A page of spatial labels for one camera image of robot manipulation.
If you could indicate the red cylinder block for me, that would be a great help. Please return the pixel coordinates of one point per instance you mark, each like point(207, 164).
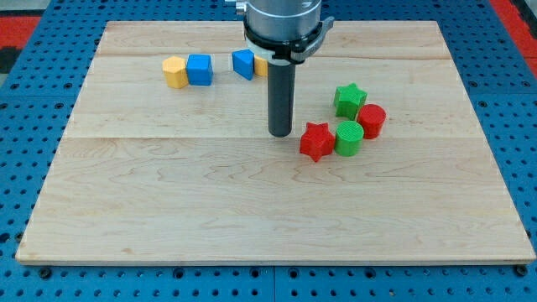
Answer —
point(371, 117)

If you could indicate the blue cube block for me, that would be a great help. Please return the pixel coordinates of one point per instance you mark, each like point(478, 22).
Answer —
point(199, 70)

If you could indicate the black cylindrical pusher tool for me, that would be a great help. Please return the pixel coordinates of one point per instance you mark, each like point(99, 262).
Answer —
point(281, 89)

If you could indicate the wooden board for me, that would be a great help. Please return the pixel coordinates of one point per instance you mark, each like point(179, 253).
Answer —
point(149, 175)

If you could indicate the blue wedge block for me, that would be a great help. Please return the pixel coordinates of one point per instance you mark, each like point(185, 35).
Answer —
point(243, 63)

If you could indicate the red star block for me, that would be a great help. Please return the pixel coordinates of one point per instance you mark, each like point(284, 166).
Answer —
point(317, 141)

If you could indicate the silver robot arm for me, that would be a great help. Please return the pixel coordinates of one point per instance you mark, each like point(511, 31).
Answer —
point(278, 20)

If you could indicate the yellow block behind tool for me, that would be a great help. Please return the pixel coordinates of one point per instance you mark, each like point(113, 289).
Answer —
point(260, 66)

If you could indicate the yellow hexagon block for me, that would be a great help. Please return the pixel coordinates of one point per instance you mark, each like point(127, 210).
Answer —
point(175, 73)

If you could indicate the green star block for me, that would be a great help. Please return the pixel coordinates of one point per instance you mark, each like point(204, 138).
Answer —
point(349, 100)

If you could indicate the green cylinder block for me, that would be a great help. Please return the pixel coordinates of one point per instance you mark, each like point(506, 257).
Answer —
point(349, 136)

